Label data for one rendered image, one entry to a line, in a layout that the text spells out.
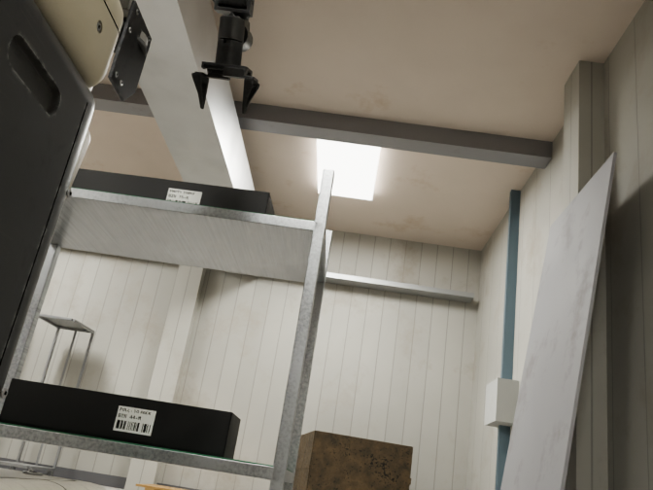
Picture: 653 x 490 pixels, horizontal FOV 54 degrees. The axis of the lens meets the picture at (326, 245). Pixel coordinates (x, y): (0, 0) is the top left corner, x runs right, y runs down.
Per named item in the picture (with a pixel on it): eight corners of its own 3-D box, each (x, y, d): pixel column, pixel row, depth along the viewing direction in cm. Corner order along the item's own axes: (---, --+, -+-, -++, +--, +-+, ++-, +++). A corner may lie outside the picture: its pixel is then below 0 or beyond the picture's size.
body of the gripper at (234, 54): (209, 75, 146) (212, 42, 146) (252, 80, 145) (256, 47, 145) (200, 69, 140) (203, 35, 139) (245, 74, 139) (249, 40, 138)
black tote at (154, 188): (61, 202, 178) (73, 167, 182) (85, 227, 194) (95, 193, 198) (262, 228, 174) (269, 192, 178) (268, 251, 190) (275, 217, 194)
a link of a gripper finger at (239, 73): (226, 113, 147) (230, 72, 146) (257, 117, 146) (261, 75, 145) (218, 109, 140) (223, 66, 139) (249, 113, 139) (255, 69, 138)
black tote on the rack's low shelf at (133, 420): (-3, 423, 158) (12, 377, 162) (27, 429, 174) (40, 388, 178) (223, 459, 155) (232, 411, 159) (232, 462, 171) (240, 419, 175)
